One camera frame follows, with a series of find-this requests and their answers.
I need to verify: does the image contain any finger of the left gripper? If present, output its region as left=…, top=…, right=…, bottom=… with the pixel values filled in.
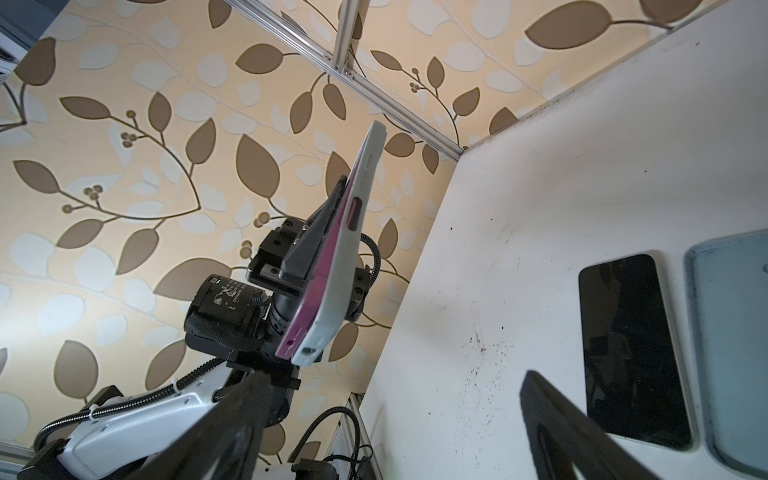
left=278, top=175, right=348, bottom=282

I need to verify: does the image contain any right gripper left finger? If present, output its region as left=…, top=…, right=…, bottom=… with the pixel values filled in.
left=130, top=373, right=273, bottom=479

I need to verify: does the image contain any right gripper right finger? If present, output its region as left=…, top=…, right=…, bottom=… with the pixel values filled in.
left=520, top=370, right=656, bottom=479

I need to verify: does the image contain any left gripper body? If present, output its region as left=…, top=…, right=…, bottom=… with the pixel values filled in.
left=247, top=224, right=371, bottom=321

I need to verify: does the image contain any black phone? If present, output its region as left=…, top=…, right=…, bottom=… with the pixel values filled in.
left=276, top=121, right=387, bottom=367
left=578, top=253, right=693, bottom=451

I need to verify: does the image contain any grey phone case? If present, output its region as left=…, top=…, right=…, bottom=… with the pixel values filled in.
left=684, top=231, right=767, bottom=479

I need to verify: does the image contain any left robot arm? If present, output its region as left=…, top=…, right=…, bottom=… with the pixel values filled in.
left=19, top=173, right=379, bottom=479

